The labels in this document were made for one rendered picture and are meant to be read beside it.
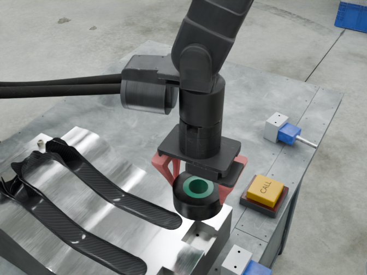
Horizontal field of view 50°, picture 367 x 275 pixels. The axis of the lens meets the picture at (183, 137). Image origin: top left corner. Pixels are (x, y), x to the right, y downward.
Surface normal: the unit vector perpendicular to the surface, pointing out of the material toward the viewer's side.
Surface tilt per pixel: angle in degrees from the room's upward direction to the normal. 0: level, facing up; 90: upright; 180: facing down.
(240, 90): 0
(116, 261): 4
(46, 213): 28
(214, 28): 91
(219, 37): 90
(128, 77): 90
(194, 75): 90
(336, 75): 0
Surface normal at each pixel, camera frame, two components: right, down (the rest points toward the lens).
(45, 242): 0.35, -0.55
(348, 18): -0.53, 0.56
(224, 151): 0.00, -0.76
